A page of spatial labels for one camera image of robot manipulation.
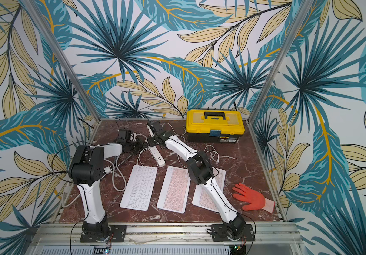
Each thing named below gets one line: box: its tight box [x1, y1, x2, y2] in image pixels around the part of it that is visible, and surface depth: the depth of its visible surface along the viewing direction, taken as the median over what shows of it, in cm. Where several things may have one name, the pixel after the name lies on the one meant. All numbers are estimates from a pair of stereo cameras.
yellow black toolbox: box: [186, 108, 246, 143], surface depth 98 cm
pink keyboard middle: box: [156, 165, 191, 214], surface depth 88 cm
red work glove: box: [231, 182, 276, 214], surface depth 86 cm
